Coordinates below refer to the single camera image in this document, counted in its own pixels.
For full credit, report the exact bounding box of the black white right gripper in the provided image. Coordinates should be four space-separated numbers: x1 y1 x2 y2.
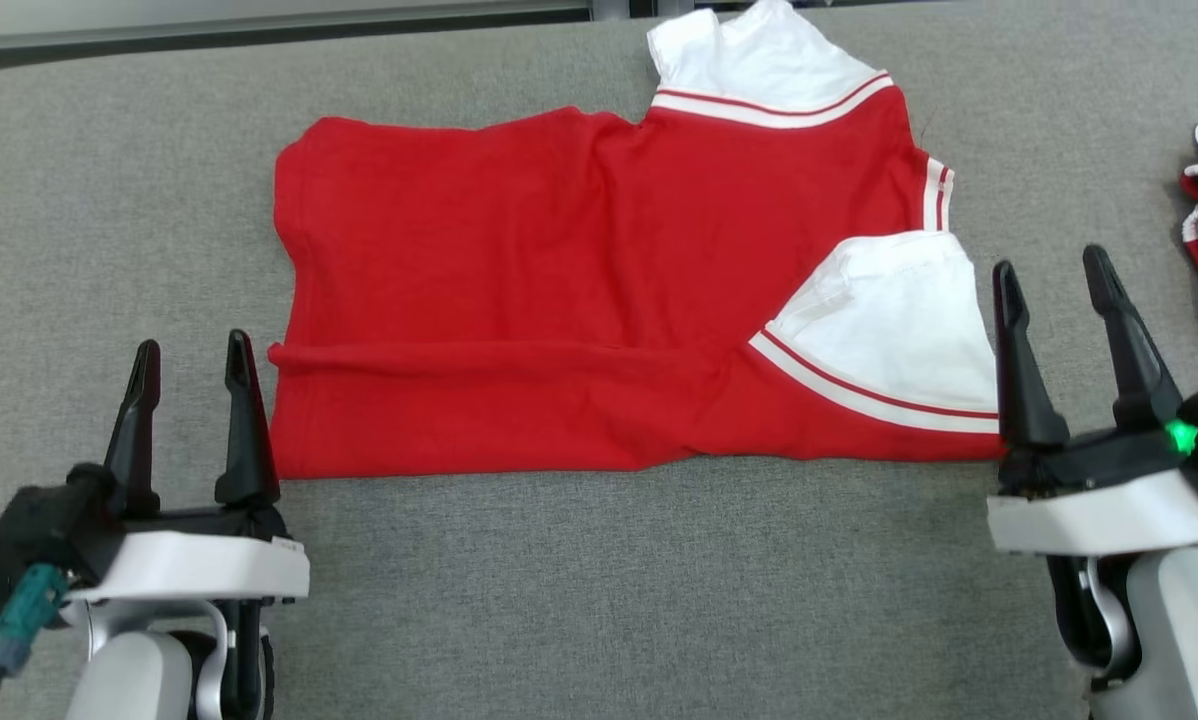
987 245 1198 556

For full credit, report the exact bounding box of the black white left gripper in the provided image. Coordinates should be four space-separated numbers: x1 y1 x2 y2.
64 330 310 603

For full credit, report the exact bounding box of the red and white t-shirt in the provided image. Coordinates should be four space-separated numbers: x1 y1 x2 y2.
269 0 1005 479

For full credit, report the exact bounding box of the teal connector camera cable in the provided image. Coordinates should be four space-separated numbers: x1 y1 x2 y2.
0 563 68 720

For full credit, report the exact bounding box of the grey partition base rail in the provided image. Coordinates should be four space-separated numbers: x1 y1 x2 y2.
0 0 595 53

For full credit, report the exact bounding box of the grey partition post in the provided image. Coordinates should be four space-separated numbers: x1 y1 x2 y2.
591 0 722 21

